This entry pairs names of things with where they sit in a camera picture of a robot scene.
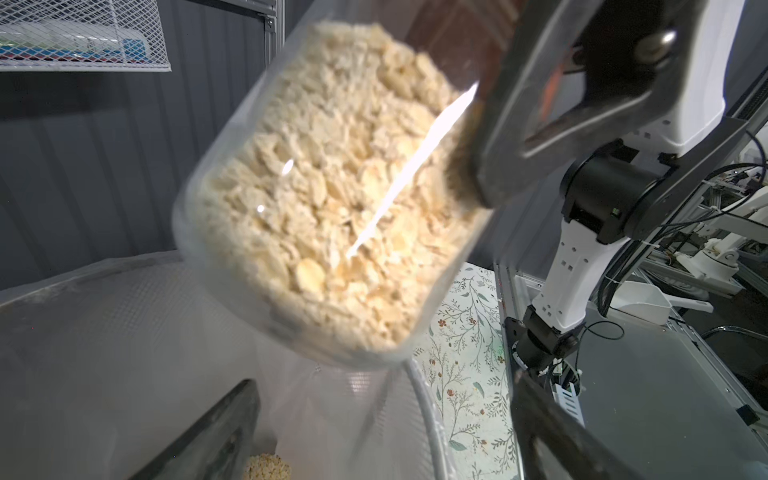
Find white wire mesh basket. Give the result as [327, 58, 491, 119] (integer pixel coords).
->
[1, 0, 171, 72]

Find oatmeal glass jar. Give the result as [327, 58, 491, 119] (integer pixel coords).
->
[172, 1, 521, 369]

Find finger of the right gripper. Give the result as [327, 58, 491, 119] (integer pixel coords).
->
[472, 1, 706, 207]

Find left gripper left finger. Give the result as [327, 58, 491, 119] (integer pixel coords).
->
[132, 379, 260, 479]

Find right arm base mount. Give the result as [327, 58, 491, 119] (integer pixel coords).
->
[502, 310, 586, 389]

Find floral table mat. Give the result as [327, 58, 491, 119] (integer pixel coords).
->
[414, 263, 522, 479]

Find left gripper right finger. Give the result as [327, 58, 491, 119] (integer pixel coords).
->
[512, 371, 640, 479]

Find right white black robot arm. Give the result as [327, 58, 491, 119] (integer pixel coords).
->
[472, 1, 745, 375]

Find markers in white basket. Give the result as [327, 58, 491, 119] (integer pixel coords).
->
[1, 20, 150, 63]

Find grey trash bin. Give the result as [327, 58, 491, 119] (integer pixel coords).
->
[0, 248, 457, 480]

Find clear plastic bin liner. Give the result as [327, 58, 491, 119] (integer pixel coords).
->
[0, 248, 445, 480]

